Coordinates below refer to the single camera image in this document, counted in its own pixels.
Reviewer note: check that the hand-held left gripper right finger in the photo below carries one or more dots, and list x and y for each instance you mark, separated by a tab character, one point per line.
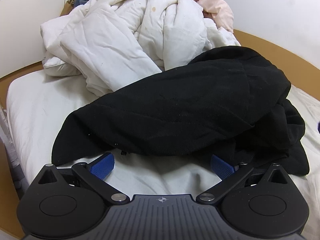
222	167

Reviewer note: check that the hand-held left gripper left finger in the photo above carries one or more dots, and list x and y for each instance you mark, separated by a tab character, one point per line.
101	167

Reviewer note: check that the black coat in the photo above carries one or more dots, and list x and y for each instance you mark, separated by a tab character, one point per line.
175	105

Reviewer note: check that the white pillow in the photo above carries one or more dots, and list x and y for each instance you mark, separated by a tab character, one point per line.
57	66

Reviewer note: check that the white duvet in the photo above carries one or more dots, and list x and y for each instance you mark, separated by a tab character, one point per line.
112	35

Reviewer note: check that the pink cloth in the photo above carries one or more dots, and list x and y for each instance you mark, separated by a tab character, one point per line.
217	7

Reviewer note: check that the wooden bed frame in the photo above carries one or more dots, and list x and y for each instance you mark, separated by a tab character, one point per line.
275	45

